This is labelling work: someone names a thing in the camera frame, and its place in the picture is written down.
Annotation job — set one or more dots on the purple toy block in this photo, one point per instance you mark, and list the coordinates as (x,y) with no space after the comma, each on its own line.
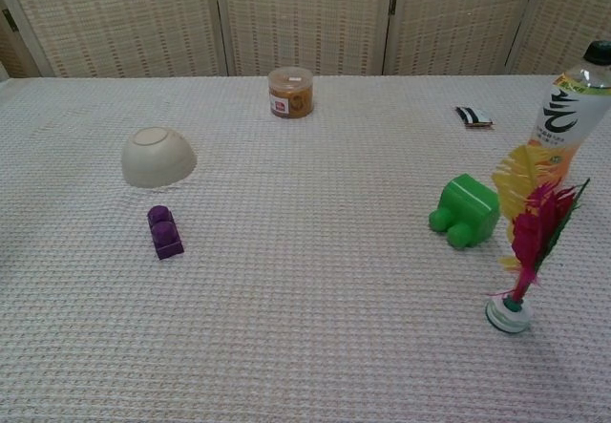
(164,234)

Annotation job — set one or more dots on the green toy building block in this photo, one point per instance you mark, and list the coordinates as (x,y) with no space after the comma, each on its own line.
(470,208)

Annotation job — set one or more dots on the orange round plastic jar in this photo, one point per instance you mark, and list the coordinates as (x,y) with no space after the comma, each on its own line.
(291,93)

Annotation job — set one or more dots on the white woven tablecloth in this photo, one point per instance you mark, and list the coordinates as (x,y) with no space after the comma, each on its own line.
(305,299)

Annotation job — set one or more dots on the cream upturned bowl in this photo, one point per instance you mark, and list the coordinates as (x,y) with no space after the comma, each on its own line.
(157,162)

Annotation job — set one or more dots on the beige woven folding screen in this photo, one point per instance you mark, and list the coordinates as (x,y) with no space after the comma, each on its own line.
(305,17)

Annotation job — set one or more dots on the black white snack packet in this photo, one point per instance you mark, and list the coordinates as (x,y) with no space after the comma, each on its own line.
(473,116)

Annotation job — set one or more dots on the colourful feather shuttlecock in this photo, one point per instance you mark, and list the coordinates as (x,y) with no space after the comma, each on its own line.
(534,232)

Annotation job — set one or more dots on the orange drink bottle black cap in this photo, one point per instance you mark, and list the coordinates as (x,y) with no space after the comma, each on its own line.
(563,112)

